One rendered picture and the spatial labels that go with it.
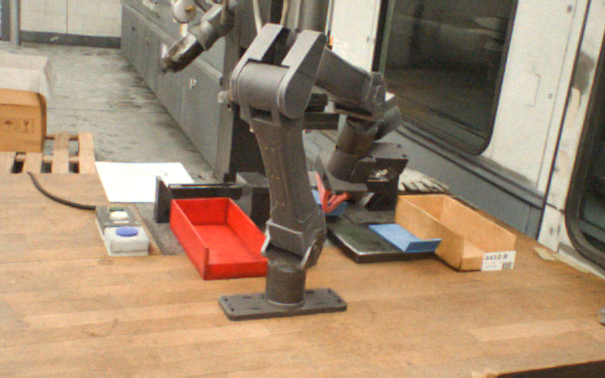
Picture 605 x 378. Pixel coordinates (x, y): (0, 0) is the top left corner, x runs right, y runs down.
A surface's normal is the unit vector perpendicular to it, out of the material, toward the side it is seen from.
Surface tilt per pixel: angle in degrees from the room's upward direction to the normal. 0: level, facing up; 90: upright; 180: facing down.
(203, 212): 90
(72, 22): 89
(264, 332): 0
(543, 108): 90
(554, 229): 90
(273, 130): 115
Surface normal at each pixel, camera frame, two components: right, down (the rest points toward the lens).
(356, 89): 0.70, 0.27
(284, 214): -0.55, 0.57
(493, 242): -0.91, 0.01
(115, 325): 0.11, -0.95
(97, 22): 0.33, 0.31
